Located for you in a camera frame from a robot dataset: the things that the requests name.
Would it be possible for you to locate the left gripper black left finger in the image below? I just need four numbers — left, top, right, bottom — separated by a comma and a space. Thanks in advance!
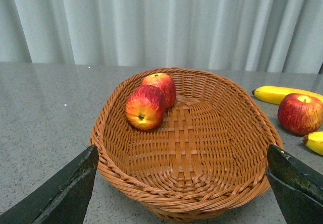
1, 145, 98, 223

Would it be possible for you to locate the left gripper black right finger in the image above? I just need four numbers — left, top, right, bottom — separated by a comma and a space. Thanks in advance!
265, 144, 322, 223

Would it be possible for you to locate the red apple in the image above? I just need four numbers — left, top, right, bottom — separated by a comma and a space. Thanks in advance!
125, 85, 167, 131
141, 73, 176, 108
278, 93, 322, 136

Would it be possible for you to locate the long yellow banana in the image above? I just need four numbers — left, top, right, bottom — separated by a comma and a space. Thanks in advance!
252, 85, 322, 105

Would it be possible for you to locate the brown wicker basket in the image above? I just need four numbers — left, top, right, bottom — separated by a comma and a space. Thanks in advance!
89, 68, 283, 222

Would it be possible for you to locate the red apple front in basket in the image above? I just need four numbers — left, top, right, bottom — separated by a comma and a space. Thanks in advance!
125, 85, 167, 131

